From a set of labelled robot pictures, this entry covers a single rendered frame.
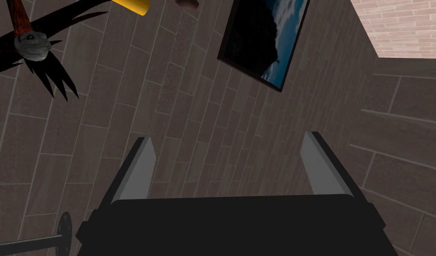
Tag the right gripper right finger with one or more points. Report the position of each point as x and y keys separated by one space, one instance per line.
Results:
x=324 y=167

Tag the potted plant with dark leaves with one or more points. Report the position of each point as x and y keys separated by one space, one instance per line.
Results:
x=32 y=44

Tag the yellow cylinder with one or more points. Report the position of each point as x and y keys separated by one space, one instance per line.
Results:
x=133 y=5

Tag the dark metal rod with flange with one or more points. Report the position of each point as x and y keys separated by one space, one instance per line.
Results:
x=33 y=241

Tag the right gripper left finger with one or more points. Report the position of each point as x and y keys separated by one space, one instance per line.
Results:
x=137 y=174

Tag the small brown lump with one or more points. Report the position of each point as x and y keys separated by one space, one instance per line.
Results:
x=187 y=3

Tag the dark framed blue picture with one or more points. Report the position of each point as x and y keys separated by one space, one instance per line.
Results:
x=260 y=39

